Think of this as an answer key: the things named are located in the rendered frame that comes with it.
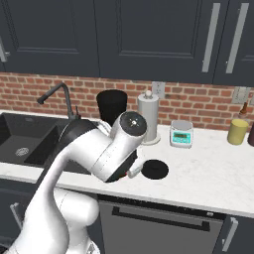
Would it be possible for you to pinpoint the black blender jar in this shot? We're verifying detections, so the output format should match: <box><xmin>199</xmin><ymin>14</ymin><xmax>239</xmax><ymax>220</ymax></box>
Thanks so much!
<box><xmin>95</xmin><ymin>88</ymin><xmax>129</xmax><ymax>127</ymax></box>

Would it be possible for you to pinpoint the white paper towel roll holder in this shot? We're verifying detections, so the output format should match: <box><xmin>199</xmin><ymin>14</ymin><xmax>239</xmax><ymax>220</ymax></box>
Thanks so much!
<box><xmin>136</xmin><ymin>89</ymin><xmax>163</xmax><ymax>147</ymax></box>

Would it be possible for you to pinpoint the black round blender lid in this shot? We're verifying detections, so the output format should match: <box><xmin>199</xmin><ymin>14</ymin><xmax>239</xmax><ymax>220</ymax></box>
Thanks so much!
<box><xmin>141</xmin><ymin>159</ymin><xmax>170</xmax><ymax>181</ymax></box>

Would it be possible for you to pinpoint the white and teal kitchen scale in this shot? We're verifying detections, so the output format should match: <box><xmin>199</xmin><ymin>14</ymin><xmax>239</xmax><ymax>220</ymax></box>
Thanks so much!
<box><xmin>169</xmin><ymin>119</ymin><xmax>194</xmax><ymax>150</ymax></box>

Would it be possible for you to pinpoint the grey double wall socket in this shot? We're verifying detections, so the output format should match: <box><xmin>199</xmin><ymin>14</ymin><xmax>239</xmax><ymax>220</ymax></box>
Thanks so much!
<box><xmin>230</xmin><ymin>85</ymin><xmax>253</xmax><ymax>105</ymax></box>

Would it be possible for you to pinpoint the yellow cup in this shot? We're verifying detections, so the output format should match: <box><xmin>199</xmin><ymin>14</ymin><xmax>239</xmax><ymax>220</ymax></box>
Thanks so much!
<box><xmin>226</xmin><ymin>118</ymin><xmax>250</xmax><ymax>146</ymax></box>

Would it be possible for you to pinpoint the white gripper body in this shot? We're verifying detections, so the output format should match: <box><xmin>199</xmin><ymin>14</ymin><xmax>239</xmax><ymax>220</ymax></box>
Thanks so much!
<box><xmin>127</xmin><ymin>164</ymin><xmax>144</xmax><ymax>180</ymax></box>

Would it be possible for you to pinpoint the black sink tap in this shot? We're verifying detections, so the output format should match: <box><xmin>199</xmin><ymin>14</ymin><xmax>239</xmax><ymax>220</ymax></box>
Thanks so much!
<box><xmin>36</xmin><ymin>81</ymin><xmax>82</xmax><ymax>121</ymax></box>

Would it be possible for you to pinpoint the grey base cupboard handle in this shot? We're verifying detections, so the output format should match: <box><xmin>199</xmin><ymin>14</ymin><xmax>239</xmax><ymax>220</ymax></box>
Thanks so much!
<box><xmin>9</xmin><ymin>201</ymin><xmax>25</xmax><ymax>230</ymax></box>
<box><xmin>220</xmin><ymin>216</ymin><xmax>239</xmax><ymax>253</ymax></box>

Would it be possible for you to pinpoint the black dishwasher handle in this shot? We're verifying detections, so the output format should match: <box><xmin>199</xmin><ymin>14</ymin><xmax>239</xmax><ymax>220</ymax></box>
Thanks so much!
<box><xmin>111</xmin><ymin>204</ymin><xmax>211</xmax><ymax>233</ymax></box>

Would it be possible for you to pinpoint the dark red jar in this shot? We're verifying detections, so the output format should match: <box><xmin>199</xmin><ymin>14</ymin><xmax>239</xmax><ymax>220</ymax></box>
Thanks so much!
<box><xmin>247</xmin><ymin>121</ymin><xmax>254</xmax><ymax>148</ymax></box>

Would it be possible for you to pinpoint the brown glass bottle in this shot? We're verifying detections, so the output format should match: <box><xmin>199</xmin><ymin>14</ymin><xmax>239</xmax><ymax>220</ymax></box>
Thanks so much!
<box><xmin>238</xmin><ymin>101</ymin><xmax>251</xmax><ymax>121</ymax></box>

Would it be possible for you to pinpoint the grey dishwasher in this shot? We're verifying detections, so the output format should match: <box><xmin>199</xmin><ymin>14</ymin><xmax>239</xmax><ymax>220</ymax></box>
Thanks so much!
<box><xmin>96</xmin><ymin>193</ymin><xmax>228</xmax><ymax>254</ymax></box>

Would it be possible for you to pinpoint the dark base cupboard door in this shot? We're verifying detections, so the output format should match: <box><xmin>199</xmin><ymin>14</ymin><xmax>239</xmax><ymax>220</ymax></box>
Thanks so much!
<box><xmin>0</xmin><ymin>178</ymin><xmax>41</xmax><ymax>252</ymax></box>
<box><xmin>211</xmin><ymin>213</ymin><xmax>254</xmax><ymax>254</ymax></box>

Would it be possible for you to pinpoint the black sink basin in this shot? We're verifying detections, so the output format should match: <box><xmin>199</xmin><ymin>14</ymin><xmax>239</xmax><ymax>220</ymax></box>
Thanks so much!
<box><xmin>0</xmin><ymin>111</ymin><xmax>101</xmax><ymax>177</ymax></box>

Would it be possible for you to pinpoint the dark wall cupboard door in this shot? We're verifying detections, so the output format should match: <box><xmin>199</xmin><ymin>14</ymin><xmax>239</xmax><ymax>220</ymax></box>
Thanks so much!
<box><xmin>93</xmin><ymin>0</ymin><xmax>230</xmax><ymax>85</ymax></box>
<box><xmin>212</xmin><ymin>0</ymin><xmax>254</xmax><ymax>88</ymax></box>
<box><xmin>0</xmin><ymin>0</ymin><xmax>101</xmax><ymax>78</ymax></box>

